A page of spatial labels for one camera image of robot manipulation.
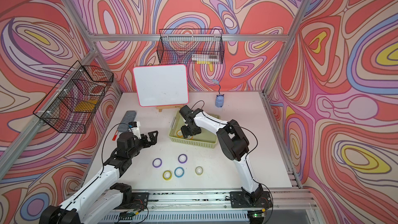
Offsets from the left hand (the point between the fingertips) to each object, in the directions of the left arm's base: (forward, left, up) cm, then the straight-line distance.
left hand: (152, 133), depth 84 cm
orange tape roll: (+6, -13, -11) cm, 18 cm away
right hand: (+4, -20, -11) cm, 23 cm away
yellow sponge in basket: (+4, +28, +19) cm, 34 cm away
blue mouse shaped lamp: (+29, -40, -3) cm, 50 cm away
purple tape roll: (-11, -2, -13) cm, 17 cm away
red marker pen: (+5, +27, -12) cm, 30 cm away
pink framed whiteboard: (+33, +1, +5) cm, 33 cm away
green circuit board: (-36, +8, -15) cm, 39 cm away
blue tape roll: (-17, -15, -13) cm, 26 cm away
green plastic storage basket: (+3, -30, -12) cm, 32 cm away
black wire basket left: (+7, +37, +17) cm, 41 cm away
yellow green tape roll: (-18, -9, -12) cm, 24 cm away
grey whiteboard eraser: (+18, +22, -9) cm, 30 cm away
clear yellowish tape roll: (-16, -26, -12) cm, 33 cm away
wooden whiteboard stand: (+26, +2, -9) cm, 27 cm away
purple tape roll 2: (-9, -16, -12) cm, 22 cm away
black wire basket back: (+54, -14, +22) cm, 60 cm away
